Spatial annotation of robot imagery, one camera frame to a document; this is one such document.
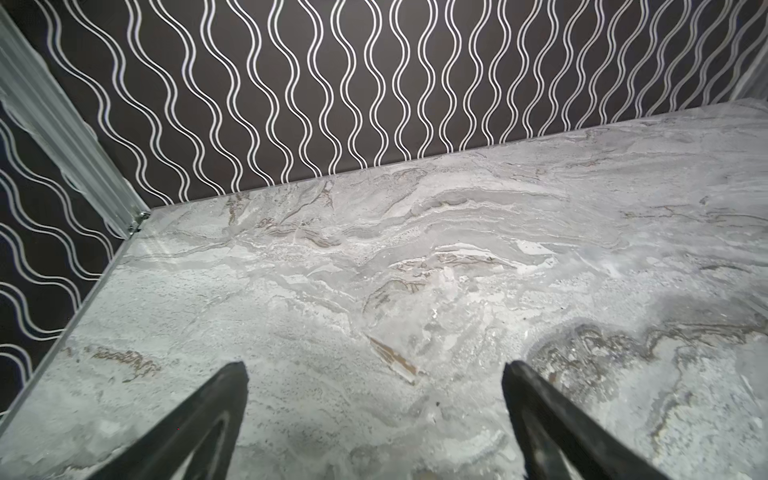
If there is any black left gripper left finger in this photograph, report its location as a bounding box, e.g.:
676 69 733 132
91 362 248 479

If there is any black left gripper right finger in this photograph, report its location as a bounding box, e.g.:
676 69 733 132
502 360 667 479

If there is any aluminium frame post left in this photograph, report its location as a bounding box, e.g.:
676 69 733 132
1 10 149 239

